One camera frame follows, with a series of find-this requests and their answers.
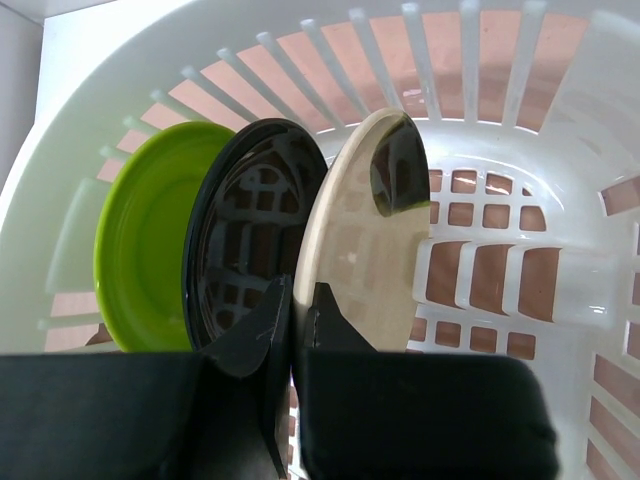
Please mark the green plate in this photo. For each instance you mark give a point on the green plate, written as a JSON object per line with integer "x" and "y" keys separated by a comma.
{"x": 140, "y": 236}

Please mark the beige plate with black mark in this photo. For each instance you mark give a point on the beige plate with black mark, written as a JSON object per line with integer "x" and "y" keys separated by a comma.
{"x": 368, "y": 219}

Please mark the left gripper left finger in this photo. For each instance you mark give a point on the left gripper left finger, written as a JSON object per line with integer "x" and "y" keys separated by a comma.
{"x": 246, "y": 422}

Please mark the white pink dish rack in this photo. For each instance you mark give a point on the white pink dish rack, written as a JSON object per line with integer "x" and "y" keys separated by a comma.
{"x": 529, "y": 112}

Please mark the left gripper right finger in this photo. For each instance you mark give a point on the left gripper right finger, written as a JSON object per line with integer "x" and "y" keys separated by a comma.
{"x": 324, "y": 328}

